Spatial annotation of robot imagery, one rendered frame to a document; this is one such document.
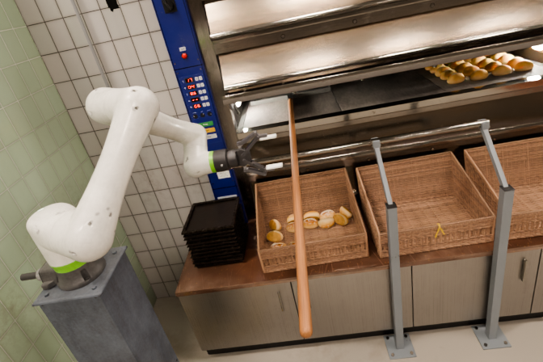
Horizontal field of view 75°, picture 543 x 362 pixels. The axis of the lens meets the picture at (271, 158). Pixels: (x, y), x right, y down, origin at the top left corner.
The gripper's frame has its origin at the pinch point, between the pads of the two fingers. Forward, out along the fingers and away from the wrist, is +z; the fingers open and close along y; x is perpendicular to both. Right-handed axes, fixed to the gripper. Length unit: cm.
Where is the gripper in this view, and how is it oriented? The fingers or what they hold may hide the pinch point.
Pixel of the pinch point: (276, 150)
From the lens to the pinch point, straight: 147.3
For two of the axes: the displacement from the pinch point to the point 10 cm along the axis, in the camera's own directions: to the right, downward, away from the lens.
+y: 2.0, 8.8, 4.4
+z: 9.8, -1.7, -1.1
